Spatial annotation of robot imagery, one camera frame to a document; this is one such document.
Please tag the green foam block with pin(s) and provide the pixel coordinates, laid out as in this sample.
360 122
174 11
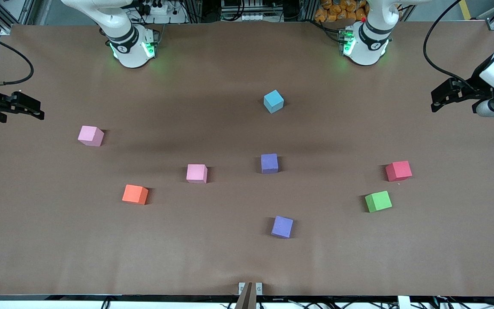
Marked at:
378 201

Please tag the small metal table bracket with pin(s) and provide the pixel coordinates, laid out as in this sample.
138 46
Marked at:
259 288

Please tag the blue foam block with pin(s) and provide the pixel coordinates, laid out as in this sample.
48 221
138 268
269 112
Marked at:
274 102

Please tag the orange foam block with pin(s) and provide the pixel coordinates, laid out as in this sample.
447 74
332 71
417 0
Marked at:
134 194

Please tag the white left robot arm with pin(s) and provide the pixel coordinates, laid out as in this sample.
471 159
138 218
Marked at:
367 43

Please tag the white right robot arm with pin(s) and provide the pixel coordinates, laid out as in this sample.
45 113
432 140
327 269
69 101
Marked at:
129 43

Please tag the paper table cover sheet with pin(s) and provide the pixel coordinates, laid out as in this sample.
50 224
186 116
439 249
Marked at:
58 240

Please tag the white block at table edge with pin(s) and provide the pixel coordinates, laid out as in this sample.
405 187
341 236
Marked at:
405 302

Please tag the red foam block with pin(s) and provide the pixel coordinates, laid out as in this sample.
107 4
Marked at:
398 171

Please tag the purple foam block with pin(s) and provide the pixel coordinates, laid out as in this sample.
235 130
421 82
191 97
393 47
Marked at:
269 163
282 226

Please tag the bag of orange objects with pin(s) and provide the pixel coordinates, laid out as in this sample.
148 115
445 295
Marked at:
332 10

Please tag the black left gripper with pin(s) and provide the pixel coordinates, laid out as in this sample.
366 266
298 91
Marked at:
473 87

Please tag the metal equipment rack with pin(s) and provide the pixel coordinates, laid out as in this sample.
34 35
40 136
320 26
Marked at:
247 13

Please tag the pink foam block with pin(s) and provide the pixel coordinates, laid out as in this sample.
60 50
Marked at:
90 135
197 173

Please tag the white power strip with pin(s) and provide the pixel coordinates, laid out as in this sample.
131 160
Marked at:
161 9

